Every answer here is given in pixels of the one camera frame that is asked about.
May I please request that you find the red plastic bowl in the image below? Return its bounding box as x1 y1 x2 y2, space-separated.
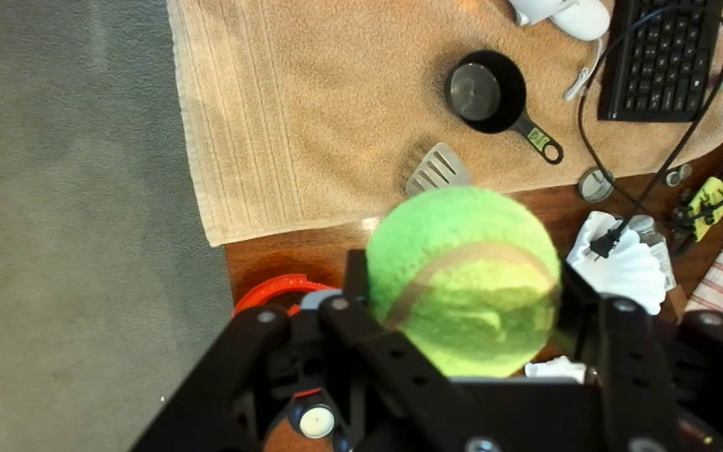
230 268 341 319

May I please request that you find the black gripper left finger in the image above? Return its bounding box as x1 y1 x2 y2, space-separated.
316 245 506 452

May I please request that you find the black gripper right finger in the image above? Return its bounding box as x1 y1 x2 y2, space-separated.
554 268 675 452

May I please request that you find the black computer keyboard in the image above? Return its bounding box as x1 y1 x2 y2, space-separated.
594 0 723 125

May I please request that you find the yellow-green tennis ball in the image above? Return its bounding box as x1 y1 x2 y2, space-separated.
365 184 564 381

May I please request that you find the tan terry towel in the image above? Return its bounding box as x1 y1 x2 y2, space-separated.
163 0 723 252

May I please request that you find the black power plug cable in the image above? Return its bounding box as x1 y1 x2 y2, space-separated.
588 216 632 260

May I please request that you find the metal spatula orange handle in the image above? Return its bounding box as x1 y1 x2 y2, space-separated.
401 140 476 201

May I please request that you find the white crumpled tissue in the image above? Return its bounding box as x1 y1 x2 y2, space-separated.
523 353 591 387

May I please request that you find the thin black keyboard cable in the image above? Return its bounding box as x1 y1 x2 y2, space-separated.
574 2 723 226

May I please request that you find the red striped cloth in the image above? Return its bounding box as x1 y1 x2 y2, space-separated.
681 230 723 338

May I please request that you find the small black pan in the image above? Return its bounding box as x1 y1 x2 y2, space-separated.
441 48 567 167

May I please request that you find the yellow black tag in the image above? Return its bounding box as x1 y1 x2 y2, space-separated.
681 174 723 245

